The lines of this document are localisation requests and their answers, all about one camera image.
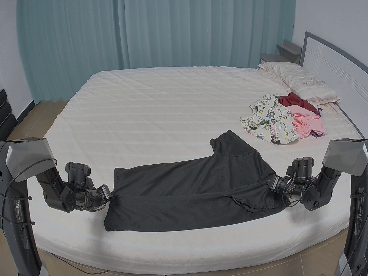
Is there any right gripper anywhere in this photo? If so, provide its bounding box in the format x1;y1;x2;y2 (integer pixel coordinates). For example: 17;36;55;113
270;176;288;196

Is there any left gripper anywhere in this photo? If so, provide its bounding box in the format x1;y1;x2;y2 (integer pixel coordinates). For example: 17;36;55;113
86;185;113;212

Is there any black T-shirt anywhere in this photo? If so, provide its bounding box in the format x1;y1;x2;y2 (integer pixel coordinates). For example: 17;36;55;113
103;130;288;232

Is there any bed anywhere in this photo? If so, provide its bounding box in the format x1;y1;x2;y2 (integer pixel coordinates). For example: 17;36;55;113
29;32;368;272

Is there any white printed garment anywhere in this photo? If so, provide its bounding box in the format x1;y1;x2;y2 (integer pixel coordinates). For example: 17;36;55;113
240;94;301;146

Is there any pink garment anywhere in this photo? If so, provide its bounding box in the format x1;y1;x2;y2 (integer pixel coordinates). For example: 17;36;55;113
287;105;325;140

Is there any purple garment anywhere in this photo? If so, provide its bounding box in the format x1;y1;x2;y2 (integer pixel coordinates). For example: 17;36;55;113
310;106;325;139

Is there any dark red garment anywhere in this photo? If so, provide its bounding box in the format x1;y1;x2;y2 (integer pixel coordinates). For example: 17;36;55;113
279;92;320;115

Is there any cream pillow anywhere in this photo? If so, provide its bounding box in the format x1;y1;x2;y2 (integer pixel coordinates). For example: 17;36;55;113
257;62;340;106

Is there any grey bedside table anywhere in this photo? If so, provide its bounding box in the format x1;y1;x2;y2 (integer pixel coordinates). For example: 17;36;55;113
260;39;302;66

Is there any blue-green curtain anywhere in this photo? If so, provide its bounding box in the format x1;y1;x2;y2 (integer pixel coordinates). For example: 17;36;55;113
17;0;130;103
121;0;297;68

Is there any thin black cable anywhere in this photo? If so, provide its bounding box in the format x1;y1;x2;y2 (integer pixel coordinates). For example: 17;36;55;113
55;255;111;273

